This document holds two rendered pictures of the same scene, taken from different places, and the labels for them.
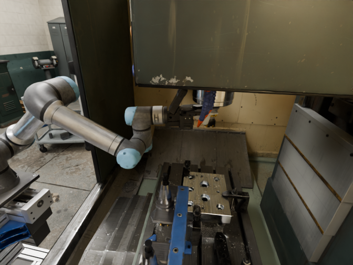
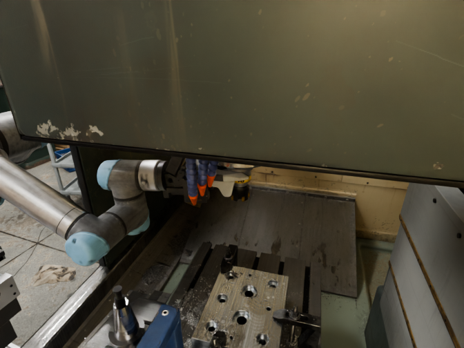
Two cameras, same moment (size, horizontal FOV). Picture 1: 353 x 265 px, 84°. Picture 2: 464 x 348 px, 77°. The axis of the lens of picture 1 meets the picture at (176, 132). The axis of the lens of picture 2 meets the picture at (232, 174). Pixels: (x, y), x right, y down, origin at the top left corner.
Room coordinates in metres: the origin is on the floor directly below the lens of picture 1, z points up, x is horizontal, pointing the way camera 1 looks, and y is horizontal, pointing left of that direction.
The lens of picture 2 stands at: (0.15, -0.23, 1.71)
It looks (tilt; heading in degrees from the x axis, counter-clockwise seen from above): 25 degrees down; 10
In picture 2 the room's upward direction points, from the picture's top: straight up
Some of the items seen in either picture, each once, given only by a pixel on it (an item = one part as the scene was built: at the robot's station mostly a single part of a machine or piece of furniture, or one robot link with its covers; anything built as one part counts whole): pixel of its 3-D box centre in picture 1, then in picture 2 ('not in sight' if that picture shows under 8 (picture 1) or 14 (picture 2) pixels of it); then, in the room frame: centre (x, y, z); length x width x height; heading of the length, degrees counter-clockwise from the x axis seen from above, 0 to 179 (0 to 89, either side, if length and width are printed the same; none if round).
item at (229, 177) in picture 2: (206, 118); (227, 184); (0.71, -0.11, 1.42); 0.09 x 0.03 x 0.06; 78
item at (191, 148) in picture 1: (197, 159); (268, 238); (1.41, -0.19, 0.75); 0.89 x 0.67 x 0.26; 85
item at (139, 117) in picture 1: (139, 116); (124, 176); (0.74, 0.15, 1.40); 0.11 x 0.08 x 0.09; 91
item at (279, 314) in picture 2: (234, 198); (295, 324); (0.74, -0.30, 0.97); 0.13 x 0.03 x 0.15; 85
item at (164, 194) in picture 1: (165, 191); (123, 317); (0.47, 0.03, 1.26); 0.04 x 0.04 x 0.07
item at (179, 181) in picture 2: (179, 116); (186, 179); (0.74, -0.01, 1.41); 0.12 x 0.08 x 0.09; 91
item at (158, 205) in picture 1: (165, 202); (128, 333); (0.47, 0.03, 1.21); 0.06 x 0.06 x 0.03
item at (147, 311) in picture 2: (167, 190); (143, 310); (0.53, 0.03, 1.21); 0.07 x 0.05 x 0.01; 85
